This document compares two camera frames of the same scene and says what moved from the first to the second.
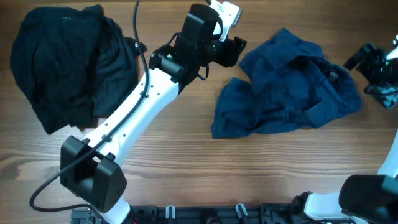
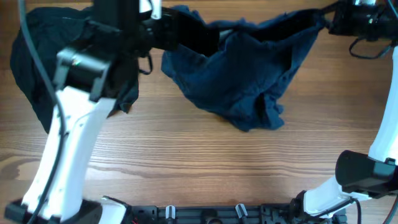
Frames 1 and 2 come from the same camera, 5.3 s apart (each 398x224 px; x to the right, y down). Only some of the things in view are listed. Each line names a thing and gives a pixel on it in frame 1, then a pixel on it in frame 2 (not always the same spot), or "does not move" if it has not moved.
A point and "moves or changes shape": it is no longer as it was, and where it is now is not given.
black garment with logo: x=75 y=64 does not move
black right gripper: x=367 y=66 → x=340 y=24
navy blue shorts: x=292 y=86 moves or changes shape
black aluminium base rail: x=280 y=213 does not move
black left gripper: x=231 y=51 → x=169 y=24
